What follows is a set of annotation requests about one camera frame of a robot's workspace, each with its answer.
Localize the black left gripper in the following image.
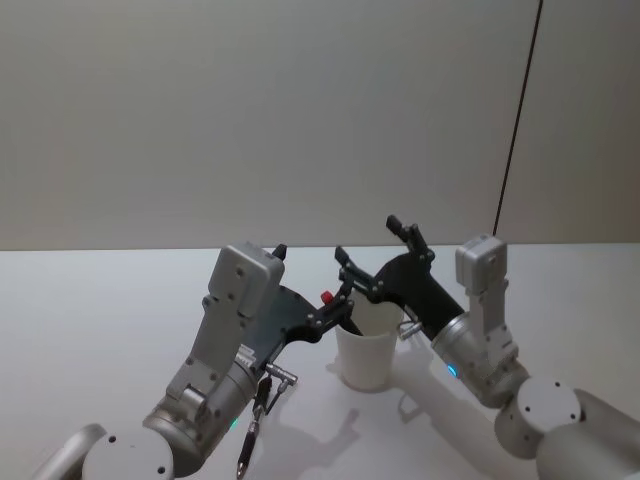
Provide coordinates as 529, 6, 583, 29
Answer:
243, 243, 365, 372

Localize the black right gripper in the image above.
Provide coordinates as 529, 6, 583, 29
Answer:
334, 214, 464, 342

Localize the white paper cup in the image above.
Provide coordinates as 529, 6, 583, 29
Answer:
334, 294, 404, 393

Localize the white table cloth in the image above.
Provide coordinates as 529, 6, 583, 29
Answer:
0, 243, 640, 480

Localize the thin dark hanging cable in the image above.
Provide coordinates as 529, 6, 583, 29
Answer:
491, 0, 545, 236

